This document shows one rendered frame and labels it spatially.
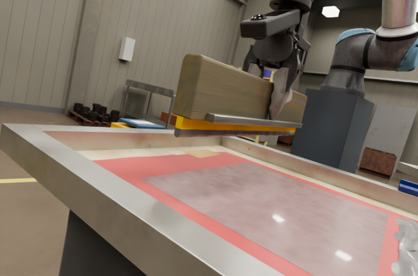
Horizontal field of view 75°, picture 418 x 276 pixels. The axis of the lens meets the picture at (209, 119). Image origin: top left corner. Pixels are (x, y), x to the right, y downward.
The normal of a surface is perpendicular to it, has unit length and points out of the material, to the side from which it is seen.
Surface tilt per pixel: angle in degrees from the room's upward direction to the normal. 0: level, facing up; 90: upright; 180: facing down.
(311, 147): 90
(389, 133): 75
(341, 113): 90
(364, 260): 0
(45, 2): 90
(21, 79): 90
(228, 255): 0
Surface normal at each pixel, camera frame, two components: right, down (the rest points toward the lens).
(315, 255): 0.22, -0.97
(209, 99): 0.78, 0.23
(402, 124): -0.64, -0.34
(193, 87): -0.58, -0.04
